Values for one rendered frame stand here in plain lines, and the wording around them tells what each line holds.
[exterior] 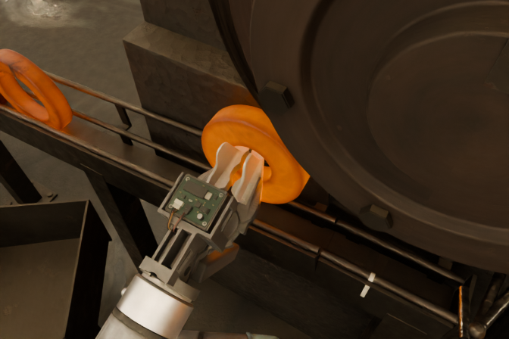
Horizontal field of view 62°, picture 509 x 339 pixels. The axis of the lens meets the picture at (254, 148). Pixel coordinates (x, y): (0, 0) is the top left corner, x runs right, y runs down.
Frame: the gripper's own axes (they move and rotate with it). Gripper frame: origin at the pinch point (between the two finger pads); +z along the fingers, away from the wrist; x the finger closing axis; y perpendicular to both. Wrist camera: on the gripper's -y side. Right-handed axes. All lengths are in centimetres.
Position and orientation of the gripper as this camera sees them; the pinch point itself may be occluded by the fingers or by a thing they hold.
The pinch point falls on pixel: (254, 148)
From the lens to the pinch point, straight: 56.1
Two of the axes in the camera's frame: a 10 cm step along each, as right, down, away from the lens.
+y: -1.5, -4.4, -8.9
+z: 4.7, -8.2, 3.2
